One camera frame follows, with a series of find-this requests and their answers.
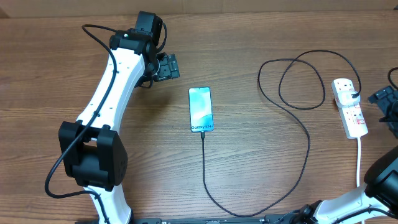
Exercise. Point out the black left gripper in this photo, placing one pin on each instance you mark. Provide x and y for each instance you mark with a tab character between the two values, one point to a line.
168	66

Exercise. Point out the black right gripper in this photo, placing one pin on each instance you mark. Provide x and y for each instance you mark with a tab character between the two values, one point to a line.
383	99

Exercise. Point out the Galaxy smartphone with teal screen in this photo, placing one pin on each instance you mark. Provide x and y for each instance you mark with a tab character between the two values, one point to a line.
200	105

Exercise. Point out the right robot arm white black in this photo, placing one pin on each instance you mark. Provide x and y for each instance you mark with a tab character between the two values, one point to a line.
375	197

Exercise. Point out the white charger plug adapter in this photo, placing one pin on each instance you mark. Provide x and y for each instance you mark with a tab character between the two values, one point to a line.
347	98

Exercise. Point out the white power strip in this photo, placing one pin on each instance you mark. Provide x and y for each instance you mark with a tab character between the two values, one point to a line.
352	117

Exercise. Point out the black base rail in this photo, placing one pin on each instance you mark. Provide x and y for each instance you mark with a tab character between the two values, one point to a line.
214	220

